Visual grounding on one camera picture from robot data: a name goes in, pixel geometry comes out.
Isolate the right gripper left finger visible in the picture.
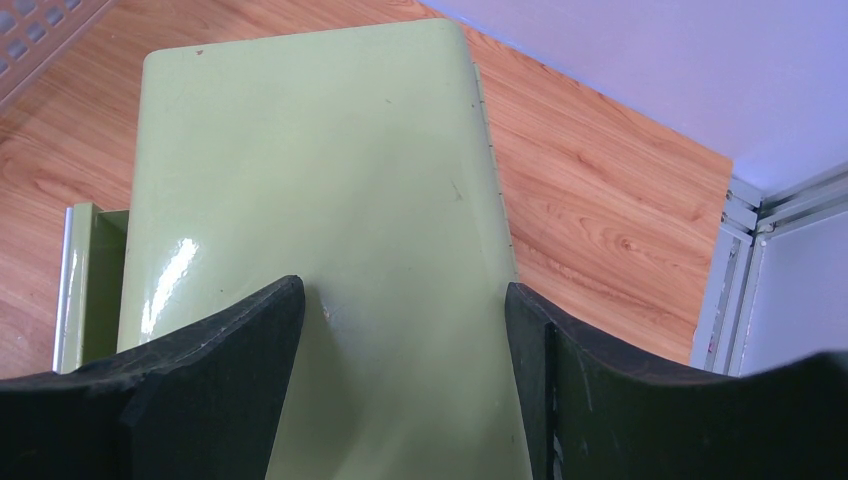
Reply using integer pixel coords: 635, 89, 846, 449
1, 275, 306, 479

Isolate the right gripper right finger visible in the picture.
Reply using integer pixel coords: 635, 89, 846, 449
504, 283, 847, 479

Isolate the green metal drawer cabinet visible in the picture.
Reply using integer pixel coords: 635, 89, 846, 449
52, 17, 535, 480

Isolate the beige plastic file organizer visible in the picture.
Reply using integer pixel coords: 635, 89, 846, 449
1, 0, 114, 109

